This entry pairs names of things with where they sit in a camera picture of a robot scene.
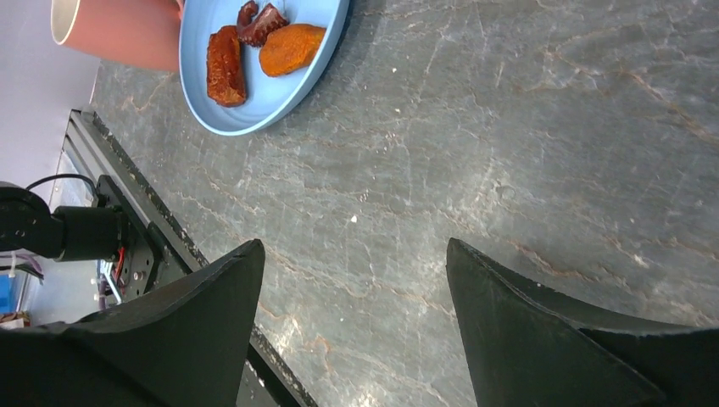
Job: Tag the red-brown meat roll toy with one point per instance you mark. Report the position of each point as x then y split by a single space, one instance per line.
225 78

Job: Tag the brown octopus tentacle toy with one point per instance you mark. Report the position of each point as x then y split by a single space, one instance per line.
254 25

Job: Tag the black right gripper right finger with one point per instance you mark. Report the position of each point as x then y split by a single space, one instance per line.
529 345

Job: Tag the orange nugget toy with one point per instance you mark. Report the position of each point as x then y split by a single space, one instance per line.
290 48

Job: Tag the blue plate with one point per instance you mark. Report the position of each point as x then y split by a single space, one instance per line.
269 99

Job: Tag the pink handled cream mug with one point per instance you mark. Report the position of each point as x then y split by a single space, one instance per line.
140 33

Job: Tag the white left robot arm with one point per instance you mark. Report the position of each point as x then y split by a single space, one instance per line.
68 234

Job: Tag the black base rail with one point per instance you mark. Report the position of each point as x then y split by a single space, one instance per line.
267 380

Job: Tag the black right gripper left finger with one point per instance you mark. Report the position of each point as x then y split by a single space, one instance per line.
184 344

